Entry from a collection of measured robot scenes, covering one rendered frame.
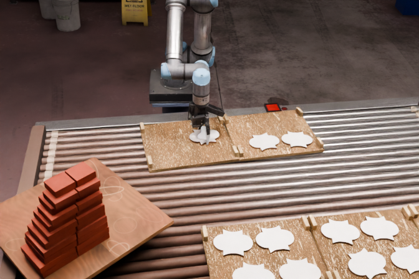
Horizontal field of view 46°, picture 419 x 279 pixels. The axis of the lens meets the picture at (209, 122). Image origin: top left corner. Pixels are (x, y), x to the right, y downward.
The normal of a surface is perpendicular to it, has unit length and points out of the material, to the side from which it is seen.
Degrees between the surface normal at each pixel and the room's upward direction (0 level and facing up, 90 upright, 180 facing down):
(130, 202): 0
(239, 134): 0
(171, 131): 0
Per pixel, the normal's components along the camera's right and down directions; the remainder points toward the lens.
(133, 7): 0.00, 0.37
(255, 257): 0.03, -0.82
